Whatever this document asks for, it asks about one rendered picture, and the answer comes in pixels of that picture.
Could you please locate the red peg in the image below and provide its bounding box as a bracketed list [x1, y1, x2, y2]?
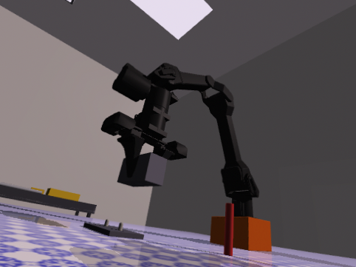
[224, 203, 234, 256]

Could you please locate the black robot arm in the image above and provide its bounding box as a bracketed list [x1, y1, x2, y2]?
[112, 63, 259, 217]

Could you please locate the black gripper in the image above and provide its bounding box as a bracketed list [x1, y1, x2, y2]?
[101, 104, 188, 178]

